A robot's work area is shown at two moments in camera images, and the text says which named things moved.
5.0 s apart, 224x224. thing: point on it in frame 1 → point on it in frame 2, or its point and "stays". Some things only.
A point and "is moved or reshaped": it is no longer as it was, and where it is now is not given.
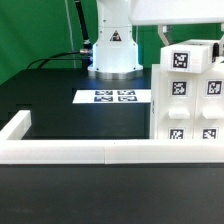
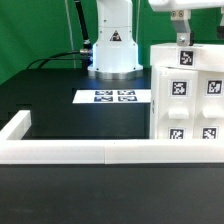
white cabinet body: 187,105 stays
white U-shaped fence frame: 17,150 stays
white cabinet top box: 188,56 is moved or reshaped
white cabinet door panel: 209,103 stays
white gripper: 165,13 → 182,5
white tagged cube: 176,104 stays
